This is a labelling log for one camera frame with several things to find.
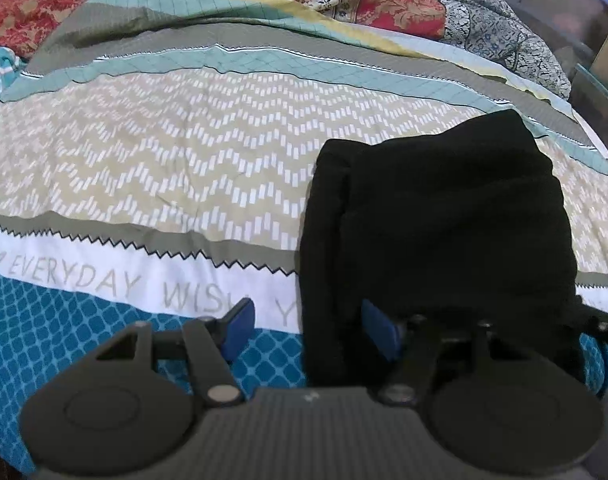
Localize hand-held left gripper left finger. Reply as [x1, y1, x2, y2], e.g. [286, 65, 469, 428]
[95, 297, 256, 407]

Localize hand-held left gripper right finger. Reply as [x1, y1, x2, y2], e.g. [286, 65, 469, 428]
[361, 299, 535, 406]

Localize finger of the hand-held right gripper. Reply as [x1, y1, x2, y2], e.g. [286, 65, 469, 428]
[566, 297, 608, 356]

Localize black pants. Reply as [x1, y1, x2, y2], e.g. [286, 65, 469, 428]
[296, 109, 585, 401]

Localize zigzag striped bed sheet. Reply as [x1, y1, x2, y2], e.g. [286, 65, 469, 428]
[0, 0, 608, 476]

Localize blue white patterned cloth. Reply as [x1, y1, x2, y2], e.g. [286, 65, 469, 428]
[436, 0, 572, 101]

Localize red floral quilt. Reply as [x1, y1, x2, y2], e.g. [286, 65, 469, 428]
[0, 0, 447, 58]

